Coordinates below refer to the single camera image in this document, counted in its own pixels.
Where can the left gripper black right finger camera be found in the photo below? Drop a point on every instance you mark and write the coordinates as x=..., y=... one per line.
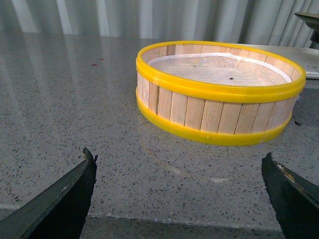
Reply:
x=294, y=199

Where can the white rectangular tray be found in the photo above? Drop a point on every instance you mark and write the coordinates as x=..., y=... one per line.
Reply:
x=308, y=58

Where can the wooden steamer basket yellow rims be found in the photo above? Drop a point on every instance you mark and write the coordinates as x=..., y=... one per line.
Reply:
x=213, y=113

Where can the grey pleated curtain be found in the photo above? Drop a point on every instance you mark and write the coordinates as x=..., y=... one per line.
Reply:
x=259, y=22

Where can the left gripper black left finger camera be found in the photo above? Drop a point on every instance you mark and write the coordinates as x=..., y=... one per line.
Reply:
x=60, y=211

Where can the white mesh steamer liner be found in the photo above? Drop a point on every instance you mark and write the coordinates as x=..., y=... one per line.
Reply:
x=222, y=69

